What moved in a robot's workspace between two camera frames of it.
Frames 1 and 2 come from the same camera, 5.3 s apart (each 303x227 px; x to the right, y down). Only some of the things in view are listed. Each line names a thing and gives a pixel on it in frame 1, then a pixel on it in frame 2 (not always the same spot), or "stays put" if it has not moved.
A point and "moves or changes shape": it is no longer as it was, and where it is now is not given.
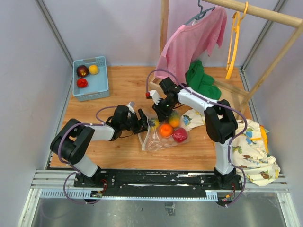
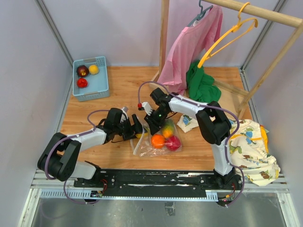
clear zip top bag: [164, 133] moves or changes shape
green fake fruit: [174, 119] to [168, 128]
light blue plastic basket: [90, 78] stays put
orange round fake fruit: [165, 130] to [157, 141]
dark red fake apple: [82, 71] stays put
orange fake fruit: [82, 82] stays put
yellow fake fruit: [93, 69] stays put
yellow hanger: [236, 20] to [239, 24]
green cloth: [200, 83] stays put
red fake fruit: [180, 135] to [173, 143]
